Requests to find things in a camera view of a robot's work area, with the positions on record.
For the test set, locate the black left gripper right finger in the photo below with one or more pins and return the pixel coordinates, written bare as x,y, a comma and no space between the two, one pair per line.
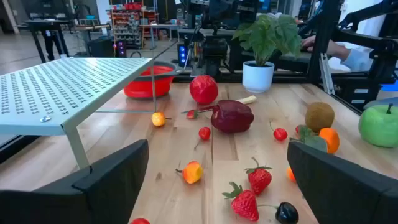
342,196

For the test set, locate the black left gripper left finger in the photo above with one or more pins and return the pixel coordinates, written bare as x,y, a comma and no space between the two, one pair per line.
93,199

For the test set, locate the orange tangerine green leaf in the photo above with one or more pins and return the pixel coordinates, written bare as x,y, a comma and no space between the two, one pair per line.
331,140

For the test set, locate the small red fruit leafy sprig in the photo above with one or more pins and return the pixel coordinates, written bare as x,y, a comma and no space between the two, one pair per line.
304,131

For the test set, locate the green apple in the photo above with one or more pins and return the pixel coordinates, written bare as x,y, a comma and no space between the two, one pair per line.
379,127

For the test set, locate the brown kiwi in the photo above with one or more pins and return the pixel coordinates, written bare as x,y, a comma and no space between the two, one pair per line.
319,116

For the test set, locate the red cherry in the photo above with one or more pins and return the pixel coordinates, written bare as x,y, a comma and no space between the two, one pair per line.
280,134
204,133
140,221

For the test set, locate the red strawberry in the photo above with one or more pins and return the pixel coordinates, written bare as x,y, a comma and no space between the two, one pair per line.
259,180
245,205

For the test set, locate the small red fruit green stem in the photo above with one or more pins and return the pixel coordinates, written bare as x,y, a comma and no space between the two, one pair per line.
191,114

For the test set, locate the red colander grey rim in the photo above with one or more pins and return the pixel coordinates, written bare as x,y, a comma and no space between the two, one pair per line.
146,88

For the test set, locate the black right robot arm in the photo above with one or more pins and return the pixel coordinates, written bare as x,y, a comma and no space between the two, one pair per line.
214,51

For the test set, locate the black cherry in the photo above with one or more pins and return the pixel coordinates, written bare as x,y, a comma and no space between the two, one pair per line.
286,213

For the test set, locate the computer with blue lights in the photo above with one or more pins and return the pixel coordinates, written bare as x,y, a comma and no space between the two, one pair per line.
182,54

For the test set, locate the green monstera leaf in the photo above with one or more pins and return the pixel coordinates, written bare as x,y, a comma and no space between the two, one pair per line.
258,77

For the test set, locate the grey background table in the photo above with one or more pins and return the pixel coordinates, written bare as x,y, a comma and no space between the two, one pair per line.
161,26

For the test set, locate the person's hand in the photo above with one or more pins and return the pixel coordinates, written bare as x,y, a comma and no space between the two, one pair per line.
309,43

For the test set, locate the storage rack red bins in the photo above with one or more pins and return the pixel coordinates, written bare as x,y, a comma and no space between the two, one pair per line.
127,21

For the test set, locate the dark red apple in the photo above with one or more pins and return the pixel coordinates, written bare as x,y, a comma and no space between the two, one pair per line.
231,116

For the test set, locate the green perforated metal shelf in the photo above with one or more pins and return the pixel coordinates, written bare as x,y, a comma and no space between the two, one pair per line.
62,90

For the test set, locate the person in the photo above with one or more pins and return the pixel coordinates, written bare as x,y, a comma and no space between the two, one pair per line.
357,60

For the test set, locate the black computer tower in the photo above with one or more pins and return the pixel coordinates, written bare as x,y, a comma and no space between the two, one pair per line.
102,48

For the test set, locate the black background table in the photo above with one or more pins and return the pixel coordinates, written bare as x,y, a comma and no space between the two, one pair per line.
46,23

